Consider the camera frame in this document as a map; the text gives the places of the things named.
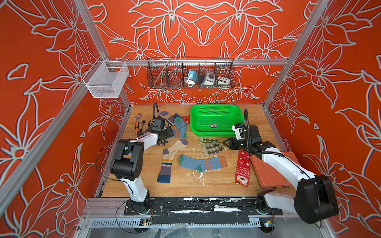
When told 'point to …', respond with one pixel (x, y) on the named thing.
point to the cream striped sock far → (171, 119)
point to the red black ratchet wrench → (143, 122)
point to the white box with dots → (222, 81)
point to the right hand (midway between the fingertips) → (223, 141)
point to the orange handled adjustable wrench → (137, 124)
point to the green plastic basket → (215, 120)
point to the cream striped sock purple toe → (168, 153)
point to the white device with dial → (210, 79)
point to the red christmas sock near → (242, 174)
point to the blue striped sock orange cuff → (179, 128)
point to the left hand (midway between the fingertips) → (170, 130)
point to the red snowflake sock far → (187, 119)
